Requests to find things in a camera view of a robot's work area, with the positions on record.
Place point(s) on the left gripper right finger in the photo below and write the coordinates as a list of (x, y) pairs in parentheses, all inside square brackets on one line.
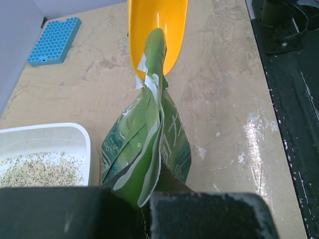
[(177, 212)]

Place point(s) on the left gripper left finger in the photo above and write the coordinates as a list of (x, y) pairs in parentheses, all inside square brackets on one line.
[(65, 213)]

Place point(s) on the white litter box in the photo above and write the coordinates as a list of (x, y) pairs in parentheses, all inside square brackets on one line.
[(70, 137)]

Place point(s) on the green litter bag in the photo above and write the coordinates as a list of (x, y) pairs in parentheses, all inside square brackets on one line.
[(149, 133)]

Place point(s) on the orange plastic scoop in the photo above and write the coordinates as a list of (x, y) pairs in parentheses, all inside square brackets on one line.
[(146, 15)]

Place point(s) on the cat litter granules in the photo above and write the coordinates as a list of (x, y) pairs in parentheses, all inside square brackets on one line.
[(42, 169)]

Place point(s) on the blue studded plate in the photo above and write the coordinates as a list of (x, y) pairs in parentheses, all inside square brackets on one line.
[(54, 43)]

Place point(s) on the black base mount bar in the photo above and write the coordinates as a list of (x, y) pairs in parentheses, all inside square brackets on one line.
[(287, 36)]

